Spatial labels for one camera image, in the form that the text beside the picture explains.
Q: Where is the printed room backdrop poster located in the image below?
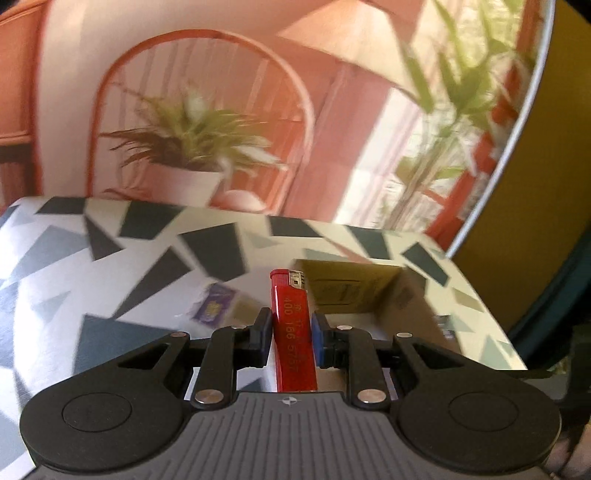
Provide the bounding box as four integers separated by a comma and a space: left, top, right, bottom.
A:
0, 0, 555, 257

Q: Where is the brown cardboard box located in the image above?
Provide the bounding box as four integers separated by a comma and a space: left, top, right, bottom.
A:
295, 258, 458, 393

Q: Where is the geometric patterned tablecloth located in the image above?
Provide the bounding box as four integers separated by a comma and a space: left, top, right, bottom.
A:
0, 196, 529, 480

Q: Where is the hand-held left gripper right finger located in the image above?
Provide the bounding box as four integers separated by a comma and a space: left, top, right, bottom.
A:
311, 312, 467, 411

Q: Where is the small blue printed packet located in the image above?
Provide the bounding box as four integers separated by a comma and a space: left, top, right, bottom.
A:
193, 283, 237, 324

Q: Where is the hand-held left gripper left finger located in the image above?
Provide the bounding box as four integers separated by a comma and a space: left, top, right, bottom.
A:
117, 307, 273, 411

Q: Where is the red lighter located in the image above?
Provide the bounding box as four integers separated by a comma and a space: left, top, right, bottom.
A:
269, 268, 320, 394

